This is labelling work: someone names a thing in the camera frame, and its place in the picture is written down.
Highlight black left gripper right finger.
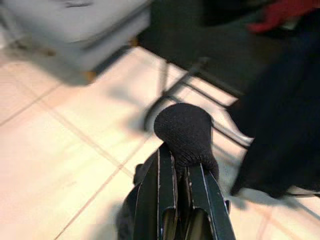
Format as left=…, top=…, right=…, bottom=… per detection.
left=186, top=163, right=237, bottom=240

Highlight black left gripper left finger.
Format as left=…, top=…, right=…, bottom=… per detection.
left=132, top=146, right=180, bottom=240

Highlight navy knit sweater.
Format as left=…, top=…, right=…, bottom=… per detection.
left=115, top=102, right=231, bottom=240

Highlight navy T-shirt gold print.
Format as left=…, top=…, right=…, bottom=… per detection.
left=228, top=14, right=320, bottom=200

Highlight black metal clothes rack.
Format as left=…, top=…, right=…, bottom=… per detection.
left=143, top=56, right=320, bottom=218

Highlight grey ottoman wooden feet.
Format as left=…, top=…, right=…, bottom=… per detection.
left=0, top=0, right=152, bottom=87

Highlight red flag with yellow star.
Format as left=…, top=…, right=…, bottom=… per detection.
left=246, top=0, right=320, bottom=35

